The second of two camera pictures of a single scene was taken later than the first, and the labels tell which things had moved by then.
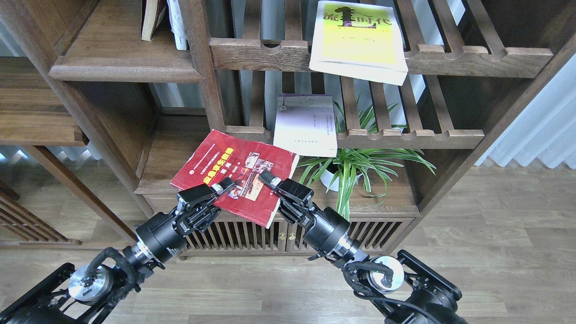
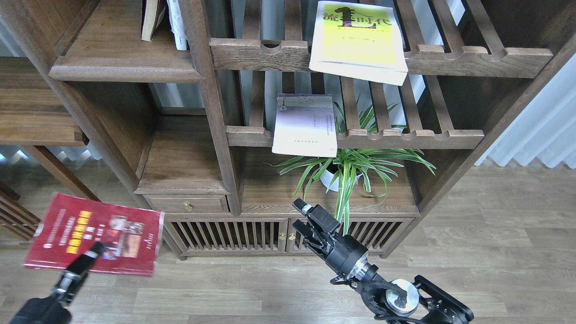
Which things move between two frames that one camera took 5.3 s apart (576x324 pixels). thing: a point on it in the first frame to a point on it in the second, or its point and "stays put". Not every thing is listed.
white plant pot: x=327 y=177 stays put
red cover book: x=219 y=155 to x=132 y=235
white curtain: x=544 y=128 stays put
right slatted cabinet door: x=375 y=235 stays put
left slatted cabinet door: x=239 y=236 stays put
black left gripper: x=165 y=234 to x=51 y=309
